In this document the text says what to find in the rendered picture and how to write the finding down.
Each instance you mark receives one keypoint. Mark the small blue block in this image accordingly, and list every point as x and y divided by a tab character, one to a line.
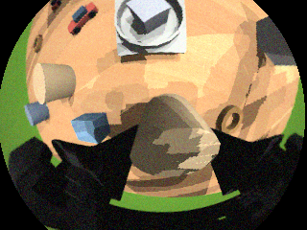
91	127

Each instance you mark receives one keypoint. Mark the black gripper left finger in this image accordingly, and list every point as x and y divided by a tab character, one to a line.
109	162

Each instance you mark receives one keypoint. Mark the dark blue-grey cylinder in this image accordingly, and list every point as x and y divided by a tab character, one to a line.
37	112

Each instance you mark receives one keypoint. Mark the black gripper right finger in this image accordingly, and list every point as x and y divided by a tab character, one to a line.
237	158

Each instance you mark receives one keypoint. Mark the red toy car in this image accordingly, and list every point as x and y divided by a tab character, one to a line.
80	16
55	4

